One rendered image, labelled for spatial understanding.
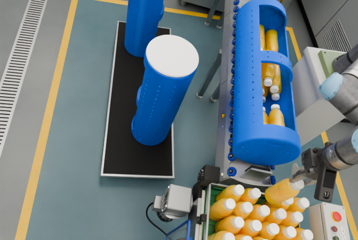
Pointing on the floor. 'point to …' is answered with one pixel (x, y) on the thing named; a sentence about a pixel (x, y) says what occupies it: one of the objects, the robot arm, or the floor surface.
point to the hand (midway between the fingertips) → (298, 183)
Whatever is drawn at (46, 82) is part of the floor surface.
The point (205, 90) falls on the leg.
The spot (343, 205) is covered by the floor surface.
